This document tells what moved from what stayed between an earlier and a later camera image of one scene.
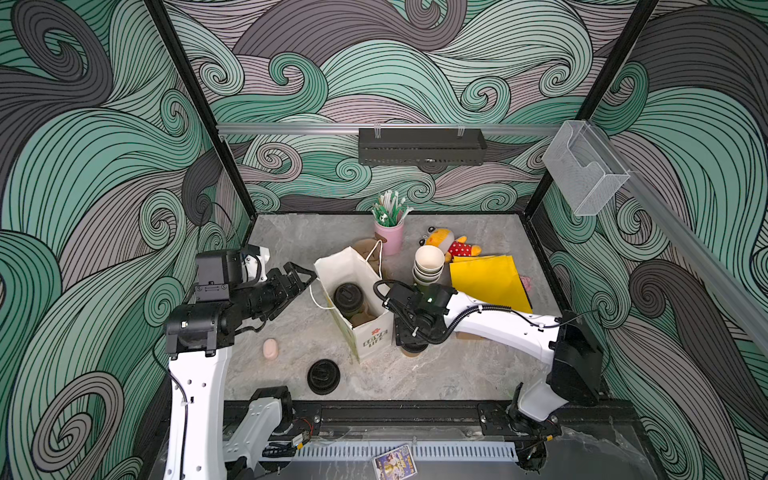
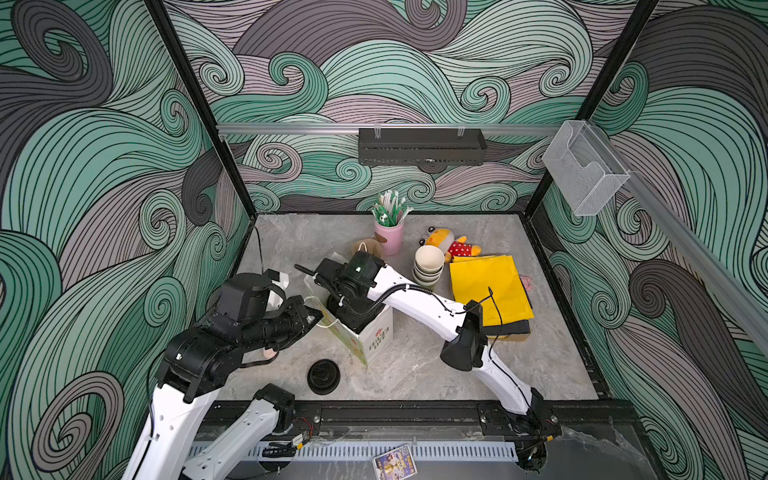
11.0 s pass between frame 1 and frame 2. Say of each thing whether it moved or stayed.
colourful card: stayed
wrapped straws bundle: stayed
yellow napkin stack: stayed
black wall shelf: stayed
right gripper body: moved
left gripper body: moved
